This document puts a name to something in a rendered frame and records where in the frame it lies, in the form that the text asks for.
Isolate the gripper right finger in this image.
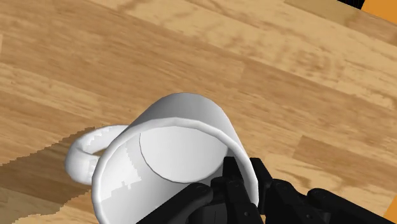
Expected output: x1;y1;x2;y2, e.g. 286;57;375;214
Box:
249;157;395;224

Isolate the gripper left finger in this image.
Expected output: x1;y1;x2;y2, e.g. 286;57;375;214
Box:
136;156;264;224

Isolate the white mug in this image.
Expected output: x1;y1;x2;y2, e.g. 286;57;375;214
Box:
64;92;260;224

